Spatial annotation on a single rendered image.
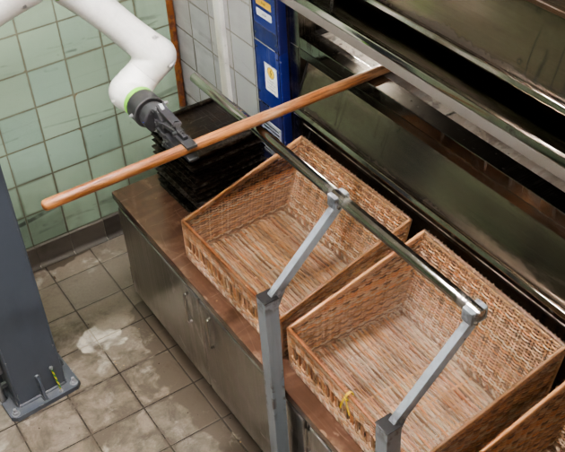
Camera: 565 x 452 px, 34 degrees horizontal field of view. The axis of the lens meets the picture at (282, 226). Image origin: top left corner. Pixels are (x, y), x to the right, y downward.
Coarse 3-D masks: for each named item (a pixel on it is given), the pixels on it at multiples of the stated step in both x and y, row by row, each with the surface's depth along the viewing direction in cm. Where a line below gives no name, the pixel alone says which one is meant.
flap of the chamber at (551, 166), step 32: (288, 0) 249; (320, 0) 249; (352, 0) 252; (384, 32) 234; (416, 32) 236; (384, 64) 221; (448, 64) 221; (448, 96) 205; (480, 96) 207; (512, 96) 209; (544, 128) 197; (544, 160) 186
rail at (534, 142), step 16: (304, 0) 242; (336, 16) 234; (352, 32) 228; (384, 48) 220; (400, 64) 216; (416, 64) 214; (432, 80) 208; (464, 96) 202; (480, 112) 198; (496, 112) 196; (512, 128) 191; (528, 144) 189; (544, 144) 186; (560, 160) 183
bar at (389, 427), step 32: (224, 96) 257; (256, 128) 244; (288, 160) 234; (320, 224) 223; (416, 256) 201; (448, 288) 193; (480, 320) 189; (448, 352) 191; (416, 384) 193; (384, 416) 196; (288, 448) 263; (384, 448) 196
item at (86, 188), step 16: (352, 80) 254; (368, 80) 257; (304, 96) 248; (320, 96) 250; (272, 112) 244; (288, 112) 246; (224, 128) 238; (240, 128) 240; (208, 144) 237; (144, 160) 229; (160, 160) 230; (112, 176) 225; (128, 176) 227; (64, 192) 221; (80, 192) 222; (48, 208) 219
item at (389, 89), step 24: (312, 48) 277; (336, 48) 274; (336, 72) 270; (360, 72) 263; (384, 96) 254; (408, 96) 251; (408, 120) 248; (432, 120) 241; (456, 144) 234; (480, 144) 232; (480, 168) 229; (504, 168) 224; (528, 192) 217; (552, 192) 215; (552, 216) 213
